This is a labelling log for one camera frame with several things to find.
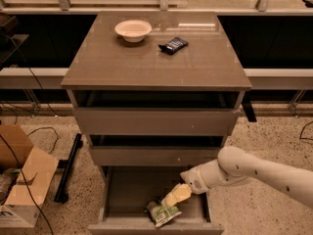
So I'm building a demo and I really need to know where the brown cardboard box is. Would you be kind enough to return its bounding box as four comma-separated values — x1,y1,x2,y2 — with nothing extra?
0,125,59,228

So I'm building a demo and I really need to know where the black metal floor bar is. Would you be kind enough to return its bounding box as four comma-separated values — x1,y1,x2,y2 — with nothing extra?
54,133,83,204

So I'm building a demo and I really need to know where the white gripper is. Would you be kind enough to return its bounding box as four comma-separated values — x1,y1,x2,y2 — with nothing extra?
161,165,209,208

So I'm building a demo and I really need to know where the middle grey drawer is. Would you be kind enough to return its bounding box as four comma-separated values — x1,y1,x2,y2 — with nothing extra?
89,135,226,166

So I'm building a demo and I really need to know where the white paper bowl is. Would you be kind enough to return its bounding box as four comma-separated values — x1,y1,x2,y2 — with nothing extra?
114,20,152,43

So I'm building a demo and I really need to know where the black cable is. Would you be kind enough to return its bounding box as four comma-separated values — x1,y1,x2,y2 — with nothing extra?
298,120,313,141
0,32,61,235

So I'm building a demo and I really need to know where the dark blue snack packet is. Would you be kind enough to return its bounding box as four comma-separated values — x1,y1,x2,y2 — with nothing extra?
158,36,188,55

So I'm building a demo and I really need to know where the top grey drawer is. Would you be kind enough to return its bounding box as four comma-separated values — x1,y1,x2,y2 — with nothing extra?
67,89,245,137

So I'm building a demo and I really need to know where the bottom grey open drawer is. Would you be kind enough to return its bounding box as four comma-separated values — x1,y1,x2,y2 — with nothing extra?
88,166,223,235

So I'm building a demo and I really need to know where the black cable on left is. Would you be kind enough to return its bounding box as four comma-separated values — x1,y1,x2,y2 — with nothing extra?
0,32,61,235

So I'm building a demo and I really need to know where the black cable on right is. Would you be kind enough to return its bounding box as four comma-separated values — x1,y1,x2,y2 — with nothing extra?
298,120,313,141

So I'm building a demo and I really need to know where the grey drawer cabinet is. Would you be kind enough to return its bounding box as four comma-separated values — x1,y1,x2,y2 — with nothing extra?
60,11,252,235

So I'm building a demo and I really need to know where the green jalapeno chip bag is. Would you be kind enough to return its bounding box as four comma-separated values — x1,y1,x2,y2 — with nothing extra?
147,199,182,228

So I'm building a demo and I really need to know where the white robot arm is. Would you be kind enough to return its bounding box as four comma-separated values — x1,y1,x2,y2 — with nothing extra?
161,146,313,208

